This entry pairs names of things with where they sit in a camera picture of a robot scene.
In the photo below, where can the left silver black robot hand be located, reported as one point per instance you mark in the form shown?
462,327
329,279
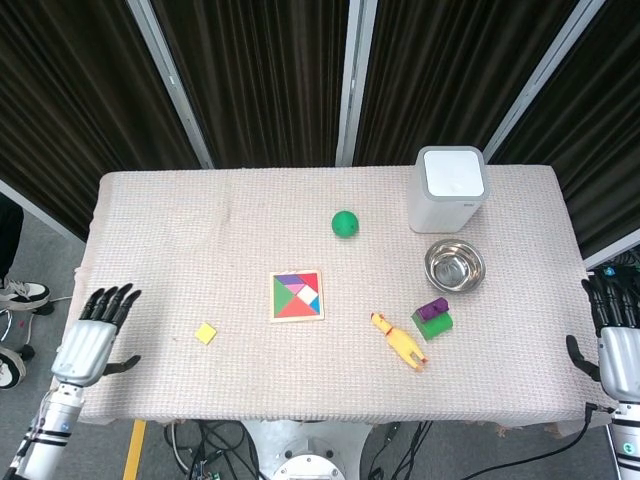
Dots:
82,350

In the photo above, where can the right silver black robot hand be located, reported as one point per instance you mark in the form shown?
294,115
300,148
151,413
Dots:
620,360

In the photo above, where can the small yellow block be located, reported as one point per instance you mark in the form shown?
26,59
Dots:
206,333

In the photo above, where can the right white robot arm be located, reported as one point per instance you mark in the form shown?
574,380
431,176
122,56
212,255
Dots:
627,440

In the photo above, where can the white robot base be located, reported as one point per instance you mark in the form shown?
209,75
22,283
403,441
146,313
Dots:
310,450

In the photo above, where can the green large triangle tangram piece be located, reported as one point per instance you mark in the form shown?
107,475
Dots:
281,297

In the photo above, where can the purple tangram piece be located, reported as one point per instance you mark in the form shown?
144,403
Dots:
287,279

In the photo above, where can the red large triangle tangram piece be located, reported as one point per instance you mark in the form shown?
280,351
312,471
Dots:
296,310

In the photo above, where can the pink tangram piece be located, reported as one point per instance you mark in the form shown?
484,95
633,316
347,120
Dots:
298,289

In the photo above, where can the white plastic lidded bin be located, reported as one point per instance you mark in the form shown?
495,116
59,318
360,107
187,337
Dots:
440,210

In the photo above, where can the blue triangle tangram piece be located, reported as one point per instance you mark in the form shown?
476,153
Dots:
314,305

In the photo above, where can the orange-red triangle tangram piece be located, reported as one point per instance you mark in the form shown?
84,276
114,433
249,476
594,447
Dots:
310,280

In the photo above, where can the wooden tangram puzzle tray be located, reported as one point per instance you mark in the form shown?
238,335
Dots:
321,300

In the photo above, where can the black white sneaker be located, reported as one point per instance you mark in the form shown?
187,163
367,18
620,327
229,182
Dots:
10,367
25,292

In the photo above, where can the black trouser leg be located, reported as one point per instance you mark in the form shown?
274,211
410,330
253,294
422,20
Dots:
10,235

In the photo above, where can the green toy building block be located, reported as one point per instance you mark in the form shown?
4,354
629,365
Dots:
434,329

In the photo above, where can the stainless steel bowl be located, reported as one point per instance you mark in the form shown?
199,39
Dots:
454,267

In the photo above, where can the purple toy building block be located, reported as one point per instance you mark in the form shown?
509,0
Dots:
432,309

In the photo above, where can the dark brown curtain panel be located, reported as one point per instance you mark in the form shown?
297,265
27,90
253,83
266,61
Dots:
600,150
250,75
75,100
440,65

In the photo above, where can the beige woven tablecloth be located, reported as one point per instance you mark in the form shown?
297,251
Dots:
250,215

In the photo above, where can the yellow rubber chicken toy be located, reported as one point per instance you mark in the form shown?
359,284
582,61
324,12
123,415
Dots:
400,342

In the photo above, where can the green ball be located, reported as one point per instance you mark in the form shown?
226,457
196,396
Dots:
345,225

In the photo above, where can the grey metal frame post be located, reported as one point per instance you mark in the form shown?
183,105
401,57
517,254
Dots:
352,85
35,210
612,252
540,80
172,85

